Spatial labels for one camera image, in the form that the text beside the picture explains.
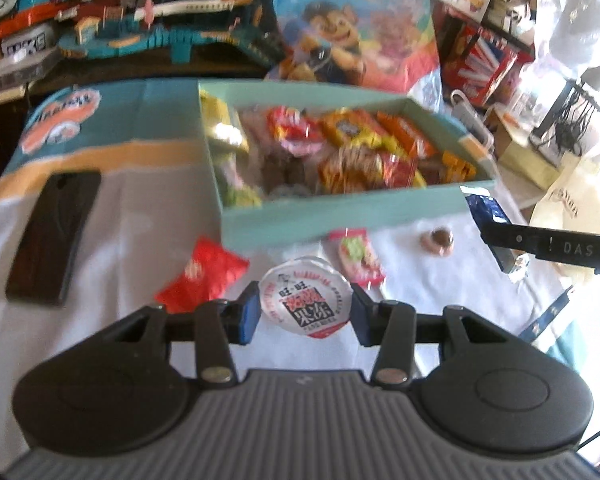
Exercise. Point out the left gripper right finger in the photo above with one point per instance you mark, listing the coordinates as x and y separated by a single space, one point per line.
390 326

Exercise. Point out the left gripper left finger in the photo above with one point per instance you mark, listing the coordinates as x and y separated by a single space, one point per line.
218 324

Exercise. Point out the red square snack packet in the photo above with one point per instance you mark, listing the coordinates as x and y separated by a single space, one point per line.
209 272

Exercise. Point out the pink green candy packet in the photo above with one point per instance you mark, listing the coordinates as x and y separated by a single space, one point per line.
359 261

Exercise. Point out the round white jelly cup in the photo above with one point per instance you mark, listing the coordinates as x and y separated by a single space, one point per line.
306 296

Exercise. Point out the orange wafer snack pack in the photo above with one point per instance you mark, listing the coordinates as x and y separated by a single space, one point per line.
409 136

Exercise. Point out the yellow wafer snack pack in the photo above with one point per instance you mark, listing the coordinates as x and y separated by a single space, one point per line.
222 123

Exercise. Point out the yellow orange chip packet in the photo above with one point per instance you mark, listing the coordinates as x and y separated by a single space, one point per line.
352 127

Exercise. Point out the orange-red snack pouch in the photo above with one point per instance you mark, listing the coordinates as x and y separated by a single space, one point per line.
287 123

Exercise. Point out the blue silver snack packet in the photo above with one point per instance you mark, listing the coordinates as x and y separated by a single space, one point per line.
497 232

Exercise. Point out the yellow green candy bar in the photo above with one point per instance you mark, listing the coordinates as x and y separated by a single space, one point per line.
234 191

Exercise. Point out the dark red snack packet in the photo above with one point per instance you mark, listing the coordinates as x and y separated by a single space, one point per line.
397 172

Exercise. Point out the gold cardboard box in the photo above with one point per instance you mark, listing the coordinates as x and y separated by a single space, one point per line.
513 149

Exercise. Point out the white printed tablecloth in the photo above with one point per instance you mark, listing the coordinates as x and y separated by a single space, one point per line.
158 197

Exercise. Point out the small orange snack packet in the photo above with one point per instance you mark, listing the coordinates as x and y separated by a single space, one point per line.
456 170

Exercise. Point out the mint green cardboard box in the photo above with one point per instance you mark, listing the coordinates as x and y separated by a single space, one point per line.
311 189

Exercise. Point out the black smartphone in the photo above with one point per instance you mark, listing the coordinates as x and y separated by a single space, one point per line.
42 267

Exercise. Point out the white power strip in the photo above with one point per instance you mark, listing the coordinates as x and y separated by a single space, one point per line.
465 113

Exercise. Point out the Union Jack red tin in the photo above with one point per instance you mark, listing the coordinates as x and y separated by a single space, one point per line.
475 59

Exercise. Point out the Paw Patrol snack bag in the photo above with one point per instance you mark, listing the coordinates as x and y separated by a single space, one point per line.
386 45

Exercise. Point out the teal toy track set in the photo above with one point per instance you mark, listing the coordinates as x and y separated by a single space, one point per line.
93 29

